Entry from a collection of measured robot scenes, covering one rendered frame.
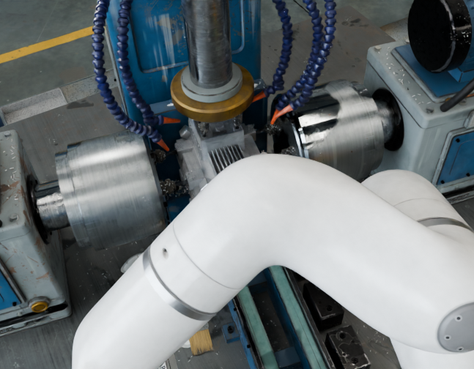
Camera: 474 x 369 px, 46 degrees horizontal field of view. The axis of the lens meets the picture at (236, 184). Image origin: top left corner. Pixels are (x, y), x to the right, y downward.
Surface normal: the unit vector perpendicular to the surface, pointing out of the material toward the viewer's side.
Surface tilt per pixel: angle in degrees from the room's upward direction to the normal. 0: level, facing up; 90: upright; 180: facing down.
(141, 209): 70
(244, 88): 0
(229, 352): 0
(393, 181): 27
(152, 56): 90
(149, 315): 54
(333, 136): 47
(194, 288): 62
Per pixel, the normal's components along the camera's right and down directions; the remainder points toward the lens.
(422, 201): -0.04, -0.89
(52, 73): -0.04, -0.66
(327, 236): -0.22, 0.14
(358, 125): 0.18, 0.00
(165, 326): 0.02, 0.42
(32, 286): 0.31, 0.70
